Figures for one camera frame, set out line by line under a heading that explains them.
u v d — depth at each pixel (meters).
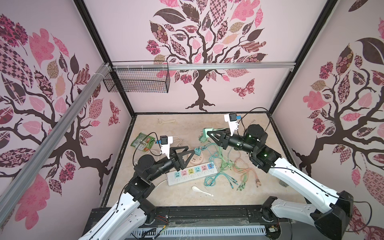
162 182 0.83
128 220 0.57
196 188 0.83
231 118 0.57
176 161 0.56
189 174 0.85
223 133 0.58
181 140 1.05
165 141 0.56
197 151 0.90
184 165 0.56
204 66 0.94
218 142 0.60
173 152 0.59
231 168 0.90
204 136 0.63
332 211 0.38
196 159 0.92
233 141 0.58
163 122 1.14
